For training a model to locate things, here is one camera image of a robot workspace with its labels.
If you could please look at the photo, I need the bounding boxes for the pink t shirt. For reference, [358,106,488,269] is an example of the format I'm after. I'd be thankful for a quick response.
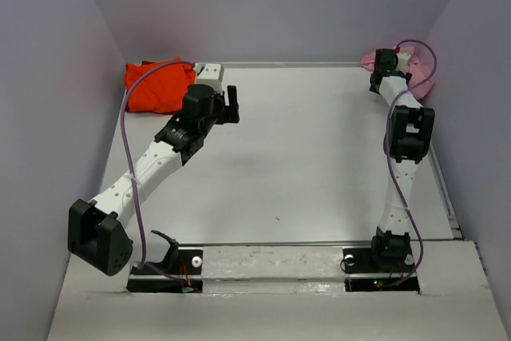
[360,47,437,101]

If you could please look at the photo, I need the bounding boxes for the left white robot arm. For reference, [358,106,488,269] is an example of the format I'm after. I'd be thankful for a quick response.
[67,84,240,276]

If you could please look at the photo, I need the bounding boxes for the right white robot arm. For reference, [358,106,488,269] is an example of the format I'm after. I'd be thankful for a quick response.
[367,48,435,272]

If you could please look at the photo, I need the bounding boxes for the folded orange t shirt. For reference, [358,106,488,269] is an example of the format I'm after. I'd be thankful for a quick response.
[141,63,196,114]

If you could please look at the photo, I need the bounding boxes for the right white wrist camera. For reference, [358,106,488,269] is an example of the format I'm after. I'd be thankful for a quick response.
[394,46,415,73]

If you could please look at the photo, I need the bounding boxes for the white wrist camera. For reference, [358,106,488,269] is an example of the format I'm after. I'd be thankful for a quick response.
[394,46,415,73]
[196,63,224,93]

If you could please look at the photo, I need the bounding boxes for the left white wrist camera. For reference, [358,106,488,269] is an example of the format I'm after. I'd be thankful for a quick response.
[196,63,224,93]

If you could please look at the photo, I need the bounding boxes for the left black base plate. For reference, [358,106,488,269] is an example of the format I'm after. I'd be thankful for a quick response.
[126,247,204,294]

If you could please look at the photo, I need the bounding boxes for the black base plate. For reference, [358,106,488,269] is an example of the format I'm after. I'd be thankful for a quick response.
[126,247,204,294]
[339,247,420,293]

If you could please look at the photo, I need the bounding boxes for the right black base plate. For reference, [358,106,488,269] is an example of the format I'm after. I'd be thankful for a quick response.
[339,247,420,293]

